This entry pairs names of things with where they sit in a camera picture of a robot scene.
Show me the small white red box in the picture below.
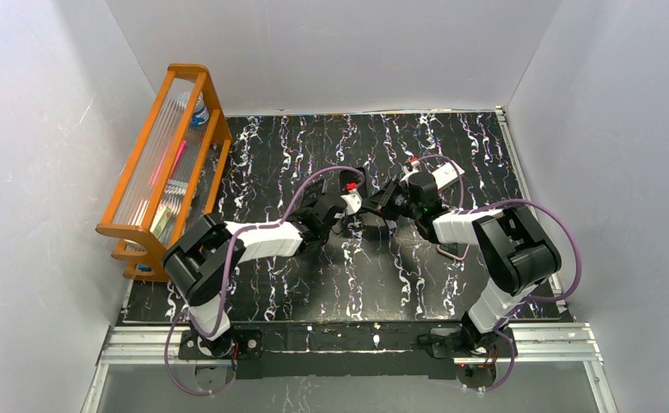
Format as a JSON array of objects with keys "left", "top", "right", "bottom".
[{"left": 432, "top": 162, "right": 464, "bottom": 192}]

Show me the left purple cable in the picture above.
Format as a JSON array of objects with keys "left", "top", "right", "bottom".
[{"left": 163, "top": 165, "right": 367, "bottom": 398}]

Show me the purple cable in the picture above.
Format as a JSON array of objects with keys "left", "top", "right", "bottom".
[
  {"left": 414, "top": 153, "right": 584, "bottom": 394},
  {"left": 163, "top": 165, "right": 367, "bottom": 398}
]

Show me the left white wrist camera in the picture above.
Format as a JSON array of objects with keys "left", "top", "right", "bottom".
[{"left": 341, "top": 190, "right": 362, "bottom": 216}]

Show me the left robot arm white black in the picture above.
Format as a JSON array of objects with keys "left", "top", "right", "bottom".
[{"left": 162, "top": 166, "right": 366, "bottom": 342}]

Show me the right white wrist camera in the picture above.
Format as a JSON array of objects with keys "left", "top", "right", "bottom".
[{"left": 400, "top": 158, "right": 422, "bottom": 185}]

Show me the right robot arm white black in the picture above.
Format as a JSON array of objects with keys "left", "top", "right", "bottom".
[{"left": 360, "top": 165, "right": 562, "bottom": 352}]

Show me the blue labelled bottle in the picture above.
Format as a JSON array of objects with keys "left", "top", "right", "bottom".
[{"left": 190, "top": 95, "right": 210, "bottom": 127}]

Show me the orange wooden rack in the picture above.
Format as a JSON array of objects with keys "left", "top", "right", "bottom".
[{"left": 95, "top": 63, "right": 232, "bottom": 282}]

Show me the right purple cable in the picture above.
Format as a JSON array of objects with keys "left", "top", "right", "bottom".
[{"left": 414, "top": 153, "right": 584, "bottom": 394}]

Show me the phone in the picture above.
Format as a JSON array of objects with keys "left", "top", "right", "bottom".
[{"left": 436, "top": 243, "right": 470, "bottom": 262}]

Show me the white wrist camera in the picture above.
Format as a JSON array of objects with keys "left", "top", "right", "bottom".
[
  {"left": 400, "top": 158, "right": 422, "bottom": 185},
  {"left": 341, "top": 190, "right": 362, "bottom": 216}
]

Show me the pink box in rack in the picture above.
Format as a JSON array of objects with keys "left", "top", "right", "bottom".
[{"left": 150, "top": 140, "right": 187, "bottom": 188}]

